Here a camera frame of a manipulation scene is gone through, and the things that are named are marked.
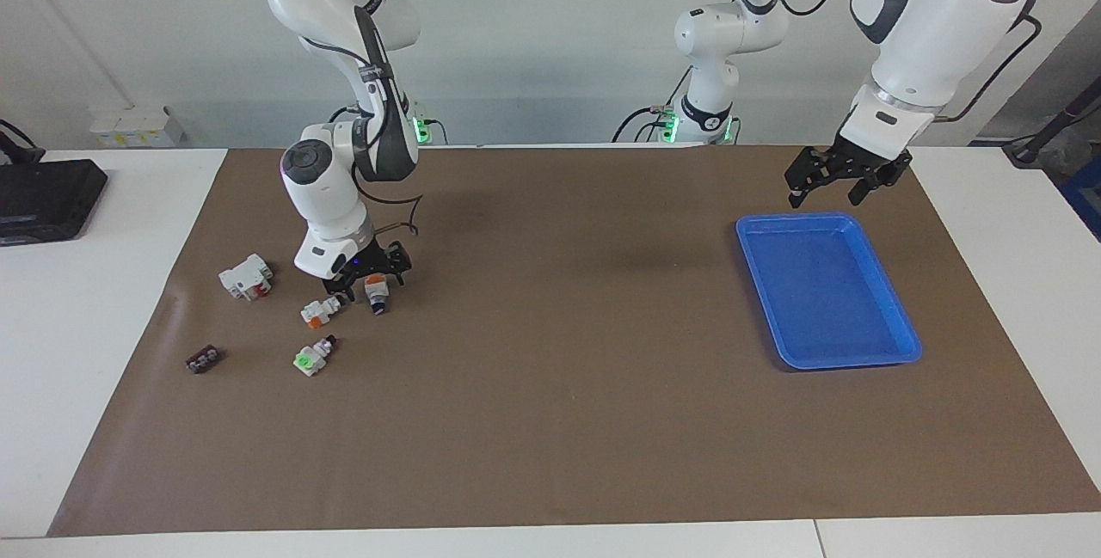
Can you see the white red circuit breaker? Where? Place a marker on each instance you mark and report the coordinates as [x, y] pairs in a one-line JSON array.
[[243, 277]]

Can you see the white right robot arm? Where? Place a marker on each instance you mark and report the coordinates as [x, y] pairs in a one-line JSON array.
[[331, 188]]

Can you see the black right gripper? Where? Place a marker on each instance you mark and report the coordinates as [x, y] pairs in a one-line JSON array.
[[370, 259]]

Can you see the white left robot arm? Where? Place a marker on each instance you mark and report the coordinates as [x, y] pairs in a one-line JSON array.
[[929, 33]]

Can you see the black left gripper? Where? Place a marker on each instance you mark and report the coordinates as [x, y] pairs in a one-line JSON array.
[[860, 164]]

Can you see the white wall socket box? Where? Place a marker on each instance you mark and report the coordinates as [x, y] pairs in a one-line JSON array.
[[138, 126]]

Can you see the small dark terminal block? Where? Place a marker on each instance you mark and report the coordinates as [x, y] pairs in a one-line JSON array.
[[204, 359]]

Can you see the black electronics box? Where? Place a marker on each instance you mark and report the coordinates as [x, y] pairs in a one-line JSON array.
[[43, 197]]

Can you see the green block selector switch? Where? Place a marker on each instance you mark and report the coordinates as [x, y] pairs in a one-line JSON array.
[[311, 358]]

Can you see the black stand pole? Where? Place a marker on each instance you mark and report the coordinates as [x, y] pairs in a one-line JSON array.
[[1054, 124]]

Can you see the blue crate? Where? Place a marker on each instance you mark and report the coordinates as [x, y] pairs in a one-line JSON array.
[[1085, 210]]

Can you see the blue plastic tray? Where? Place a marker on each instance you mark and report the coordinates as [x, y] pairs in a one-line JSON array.
[[826, 291]]

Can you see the brown table mat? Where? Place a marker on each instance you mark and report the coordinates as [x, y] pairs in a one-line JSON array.
[[550, 420]]

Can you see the orange push button switch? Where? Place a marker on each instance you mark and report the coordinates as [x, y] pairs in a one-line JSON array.
[[376, 293]]

